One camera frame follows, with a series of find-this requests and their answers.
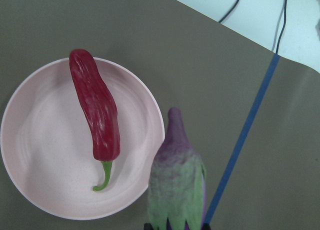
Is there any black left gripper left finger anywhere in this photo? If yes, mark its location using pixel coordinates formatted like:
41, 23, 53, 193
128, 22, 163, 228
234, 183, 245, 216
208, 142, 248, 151
143, 223, 152, 230

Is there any red chili pepper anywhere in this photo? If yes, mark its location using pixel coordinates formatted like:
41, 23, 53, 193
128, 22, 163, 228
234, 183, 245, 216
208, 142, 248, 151
69, 49, 121, 192

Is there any pink plate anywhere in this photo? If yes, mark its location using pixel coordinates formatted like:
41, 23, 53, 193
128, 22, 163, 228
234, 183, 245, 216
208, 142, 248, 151
0, 58, 165, 220

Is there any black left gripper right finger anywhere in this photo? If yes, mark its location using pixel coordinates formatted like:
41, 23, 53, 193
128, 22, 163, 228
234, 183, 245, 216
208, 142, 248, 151
202, 223, 211, 230

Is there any purple eggplant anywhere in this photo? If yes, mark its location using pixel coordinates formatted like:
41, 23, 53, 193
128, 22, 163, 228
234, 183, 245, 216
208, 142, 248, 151
147, 107, 206, 230

